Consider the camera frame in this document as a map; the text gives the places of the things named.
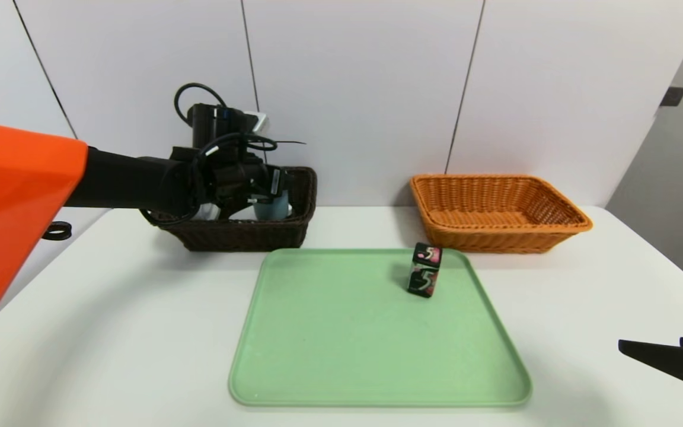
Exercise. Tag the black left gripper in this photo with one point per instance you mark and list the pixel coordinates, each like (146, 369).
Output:
(275, 182)

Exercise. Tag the blue-grey plastic cup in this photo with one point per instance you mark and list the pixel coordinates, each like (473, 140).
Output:
(276, 209)

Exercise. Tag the black snack box pink print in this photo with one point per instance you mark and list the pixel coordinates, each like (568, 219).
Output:
(424, 273)

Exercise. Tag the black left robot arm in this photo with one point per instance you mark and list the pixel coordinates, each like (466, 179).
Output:
(21, 207)

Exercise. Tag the dark brown wicker basket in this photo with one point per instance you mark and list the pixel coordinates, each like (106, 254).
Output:
(246, 237)

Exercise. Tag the orange wicker basket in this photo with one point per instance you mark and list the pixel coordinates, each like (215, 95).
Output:
(495, 240)

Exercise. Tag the light green plastic tray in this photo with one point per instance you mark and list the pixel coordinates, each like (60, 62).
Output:
(347, 356)

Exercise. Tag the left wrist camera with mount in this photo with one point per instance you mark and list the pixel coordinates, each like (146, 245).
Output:
(211, 124)

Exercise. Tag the black wall bracket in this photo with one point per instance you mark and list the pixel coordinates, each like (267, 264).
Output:
(672, 96)

